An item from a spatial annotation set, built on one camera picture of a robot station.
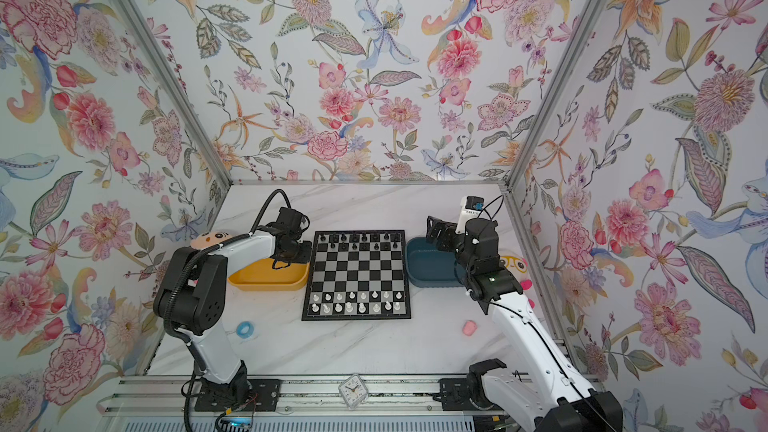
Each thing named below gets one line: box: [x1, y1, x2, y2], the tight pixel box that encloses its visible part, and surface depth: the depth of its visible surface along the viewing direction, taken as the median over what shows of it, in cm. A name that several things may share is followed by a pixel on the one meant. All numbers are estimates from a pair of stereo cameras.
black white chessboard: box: [301, 229, 412, 321], surface depth 95 cm
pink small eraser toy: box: [463, 320, 477, 336], surface depth 86 cm
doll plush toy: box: [190, 231, 233, 249], surface depth 97 cm
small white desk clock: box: [338, 373, 369, 409], surface depth 75 cm
